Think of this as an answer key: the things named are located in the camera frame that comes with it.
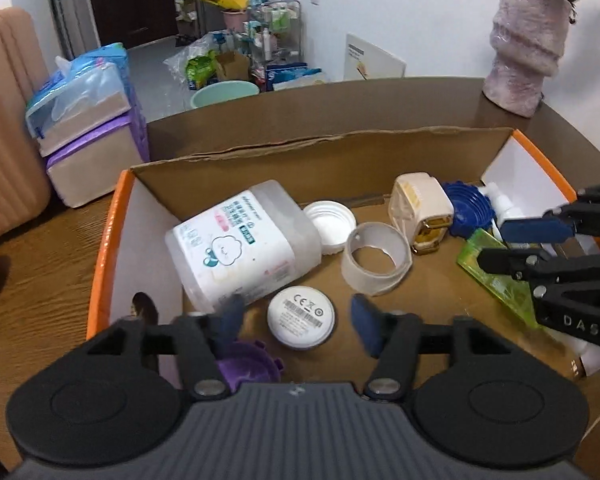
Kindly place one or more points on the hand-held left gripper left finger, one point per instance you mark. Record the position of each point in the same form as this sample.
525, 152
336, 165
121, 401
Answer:
230, 317

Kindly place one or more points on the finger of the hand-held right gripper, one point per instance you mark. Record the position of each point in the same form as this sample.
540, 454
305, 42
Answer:
510, 262
530, 230

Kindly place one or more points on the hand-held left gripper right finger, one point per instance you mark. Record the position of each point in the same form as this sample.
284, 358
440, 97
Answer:
367, 322

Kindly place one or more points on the green spray bottle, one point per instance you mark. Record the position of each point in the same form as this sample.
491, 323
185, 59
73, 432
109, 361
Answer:
500, 285

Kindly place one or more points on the small white spray bottle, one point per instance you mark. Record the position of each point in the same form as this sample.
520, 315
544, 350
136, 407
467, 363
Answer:
502, 205

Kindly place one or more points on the purple ridged cap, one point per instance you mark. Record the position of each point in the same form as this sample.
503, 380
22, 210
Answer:
247, 367

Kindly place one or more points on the white tape roll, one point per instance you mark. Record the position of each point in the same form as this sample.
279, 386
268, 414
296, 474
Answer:
380, 260

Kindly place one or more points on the white round disc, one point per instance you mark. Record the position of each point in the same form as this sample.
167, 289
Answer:
301, 316

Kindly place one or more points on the blue ridged cap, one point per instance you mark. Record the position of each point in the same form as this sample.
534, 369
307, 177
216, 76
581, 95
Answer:
467, 207

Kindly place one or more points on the white screw cap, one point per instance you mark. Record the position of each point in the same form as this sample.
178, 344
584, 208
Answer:
330, 225

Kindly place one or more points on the beige plug adapter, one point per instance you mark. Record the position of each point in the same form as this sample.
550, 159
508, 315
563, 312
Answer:
422, 205

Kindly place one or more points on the red cardboard box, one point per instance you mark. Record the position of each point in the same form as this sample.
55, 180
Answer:
305, 165

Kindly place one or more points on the white plastic jar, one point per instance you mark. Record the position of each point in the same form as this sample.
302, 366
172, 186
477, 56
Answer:
240, 245

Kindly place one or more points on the pink ribbed vase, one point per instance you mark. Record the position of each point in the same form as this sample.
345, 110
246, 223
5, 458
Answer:
527, 45

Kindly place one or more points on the purple tissue pack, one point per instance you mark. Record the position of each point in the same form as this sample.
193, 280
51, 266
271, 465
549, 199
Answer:
100, 160

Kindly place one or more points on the green basin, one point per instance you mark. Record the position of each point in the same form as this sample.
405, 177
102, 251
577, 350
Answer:
225, 94

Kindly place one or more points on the white board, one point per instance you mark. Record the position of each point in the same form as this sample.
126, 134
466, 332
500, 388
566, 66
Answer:
375, 60

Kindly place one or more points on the small brown carton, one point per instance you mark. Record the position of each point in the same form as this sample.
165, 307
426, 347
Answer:
232, 66

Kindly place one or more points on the clear plastic bag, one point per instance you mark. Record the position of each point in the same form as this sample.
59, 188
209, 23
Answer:
192, 62

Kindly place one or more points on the blue tissue pack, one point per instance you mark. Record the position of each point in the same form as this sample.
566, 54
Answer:
80, 95

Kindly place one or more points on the pink suitcase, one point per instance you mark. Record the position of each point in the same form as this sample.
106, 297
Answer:
5, 135

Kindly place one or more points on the dark brown door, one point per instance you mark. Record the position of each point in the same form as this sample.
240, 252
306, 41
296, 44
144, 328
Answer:
130, 0

